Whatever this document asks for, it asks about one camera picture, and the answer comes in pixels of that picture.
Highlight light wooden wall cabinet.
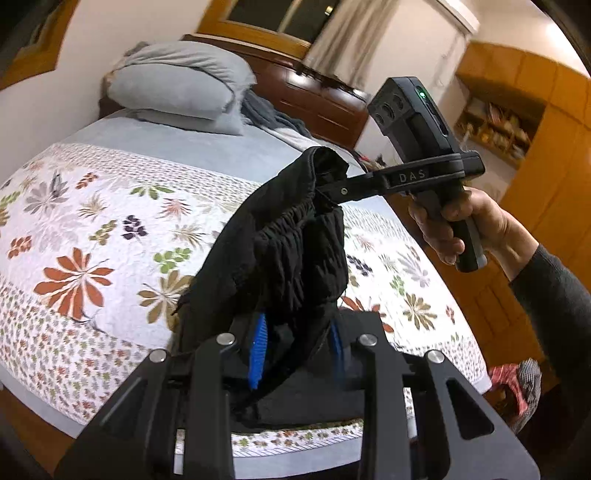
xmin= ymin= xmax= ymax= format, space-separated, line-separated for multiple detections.
xmin=454 ymin=41 xmax=591 ymax=372

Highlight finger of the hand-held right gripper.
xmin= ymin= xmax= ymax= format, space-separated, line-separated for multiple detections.
xmin=317 ymin=171 xmax=394 ymax=204

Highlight clutter of small shelf things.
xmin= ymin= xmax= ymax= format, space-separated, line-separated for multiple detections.
xmin=461 ymin=98 xmax=533 ymax=161

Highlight wooden framed window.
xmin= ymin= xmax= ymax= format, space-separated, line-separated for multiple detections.
xmin=198 ymin=0 xmax=343 ymax=46

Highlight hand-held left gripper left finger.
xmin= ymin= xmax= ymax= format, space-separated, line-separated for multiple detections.
xmin=54 ymin=311 xmax=269 ymax=480

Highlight bed with light blue sheet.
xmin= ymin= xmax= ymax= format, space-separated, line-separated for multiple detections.
xmin=0 ymin=110 xmax=492 ymax=462

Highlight white floral quilt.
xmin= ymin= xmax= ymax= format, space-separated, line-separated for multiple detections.
xmin=0 ymin=141 xmax=490 ymax=459

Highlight person's right hand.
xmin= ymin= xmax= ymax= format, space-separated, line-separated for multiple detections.
xmin=407 ymin=186 xmax=539 ymax=283

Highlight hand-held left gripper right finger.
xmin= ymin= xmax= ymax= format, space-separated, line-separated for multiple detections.
xmin=328 ymin=320 xmax=541 ymax=480

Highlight black pants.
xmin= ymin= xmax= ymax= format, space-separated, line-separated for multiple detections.
xmin=171 ymin=147 xmax=387 ymax=432

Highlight beige curtain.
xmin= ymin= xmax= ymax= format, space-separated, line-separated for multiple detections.
xmin=301 ymin=0 xmax=402 ymax=89

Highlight red checked cloth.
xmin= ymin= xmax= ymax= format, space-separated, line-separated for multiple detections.
xmin=488 ymin=360 xmax=544 ymax=433

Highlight grey-blue crumpled clothing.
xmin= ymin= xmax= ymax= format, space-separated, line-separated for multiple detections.
xmin=239 ymin=90 xmax=315 ymax=140

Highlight person's right forearm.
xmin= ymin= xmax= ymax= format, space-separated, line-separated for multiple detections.
xmin=508 ymin=244 xmax=591 ymax=467

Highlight dark wooden headboard cabinet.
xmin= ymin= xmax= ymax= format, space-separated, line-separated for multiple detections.
xmin=181 ymin=32 xmax=371 ymax=152

